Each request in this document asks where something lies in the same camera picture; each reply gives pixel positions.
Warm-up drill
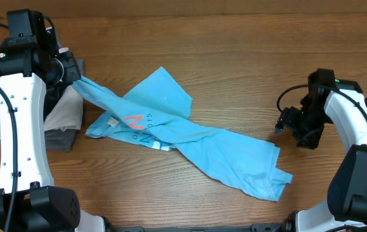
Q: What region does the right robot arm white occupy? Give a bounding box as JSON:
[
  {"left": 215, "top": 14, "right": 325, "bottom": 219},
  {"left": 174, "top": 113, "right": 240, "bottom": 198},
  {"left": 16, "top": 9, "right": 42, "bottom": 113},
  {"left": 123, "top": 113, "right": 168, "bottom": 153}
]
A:
[{"left": 275, "top": 68, "right": 367, "bottom": 232}]

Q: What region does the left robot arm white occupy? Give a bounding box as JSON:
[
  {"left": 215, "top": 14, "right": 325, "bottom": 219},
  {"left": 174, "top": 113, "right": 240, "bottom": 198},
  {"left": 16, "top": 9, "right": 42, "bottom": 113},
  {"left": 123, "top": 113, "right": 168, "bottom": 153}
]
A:
[{"left": 0, "top": 9, "right": 109, "bottom": 231}]

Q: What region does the folded beige garment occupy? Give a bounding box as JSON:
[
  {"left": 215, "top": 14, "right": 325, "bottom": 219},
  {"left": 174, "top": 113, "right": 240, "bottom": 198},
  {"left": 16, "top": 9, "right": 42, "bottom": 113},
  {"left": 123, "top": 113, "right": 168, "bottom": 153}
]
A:
[{"left": 0, "top": 73, "right": 83, "bottom": 142}]

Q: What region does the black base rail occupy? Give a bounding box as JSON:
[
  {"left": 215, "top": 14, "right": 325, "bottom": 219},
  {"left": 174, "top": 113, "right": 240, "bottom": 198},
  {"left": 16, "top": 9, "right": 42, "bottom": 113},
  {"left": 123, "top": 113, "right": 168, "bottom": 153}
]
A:
[{"left": 105, "top": 222, "right": 282, "bottom": 232}]

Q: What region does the light blue t-shirt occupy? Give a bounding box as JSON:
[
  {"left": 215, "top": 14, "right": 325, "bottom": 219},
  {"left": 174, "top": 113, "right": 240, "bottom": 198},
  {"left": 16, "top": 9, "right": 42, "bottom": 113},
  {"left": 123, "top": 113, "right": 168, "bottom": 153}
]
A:
[{"left": 72, "top": 67, "right": 292, "bottom": 201}]

